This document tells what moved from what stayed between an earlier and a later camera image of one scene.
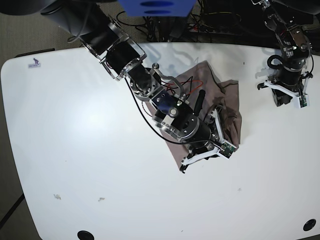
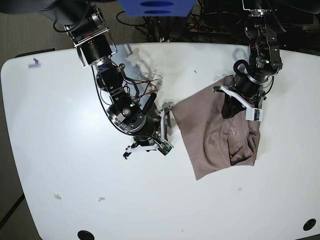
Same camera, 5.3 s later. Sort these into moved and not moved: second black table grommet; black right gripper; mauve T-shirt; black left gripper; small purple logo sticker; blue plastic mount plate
Moved: black left gripper; black right gripper; mauve T-shirt
Not moved: small purple logo sticker; second black table grommet; blue plastic mount plate
